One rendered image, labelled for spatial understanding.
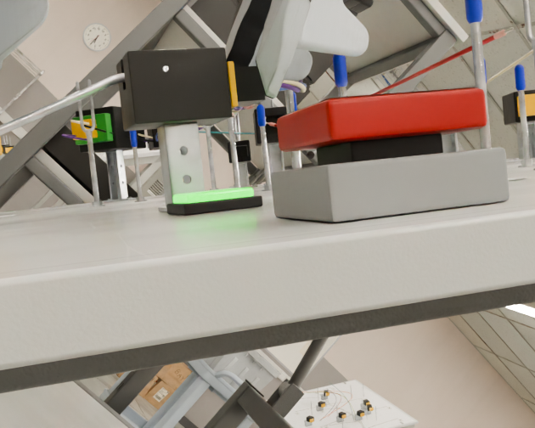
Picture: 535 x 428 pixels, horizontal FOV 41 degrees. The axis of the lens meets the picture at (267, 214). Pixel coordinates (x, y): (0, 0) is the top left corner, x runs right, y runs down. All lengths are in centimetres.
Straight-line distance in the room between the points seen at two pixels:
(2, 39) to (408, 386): 972
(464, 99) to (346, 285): 8
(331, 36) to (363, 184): 23
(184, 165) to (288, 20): 10
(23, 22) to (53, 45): 759
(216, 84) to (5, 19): 12
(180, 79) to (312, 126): 21
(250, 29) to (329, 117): 29
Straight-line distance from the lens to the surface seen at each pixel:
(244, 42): 48
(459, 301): 34
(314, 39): 41
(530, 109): 97
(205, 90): 41
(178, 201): 37
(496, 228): 18
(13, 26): 43
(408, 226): 17
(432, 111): 21
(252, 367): 451
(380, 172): 20
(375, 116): 20
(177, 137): 42
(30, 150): 138
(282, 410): 126
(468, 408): 1073
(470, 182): 21
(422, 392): 1020
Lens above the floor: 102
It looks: 10 degrees up
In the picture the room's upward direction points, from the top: 42 degrees clockwise
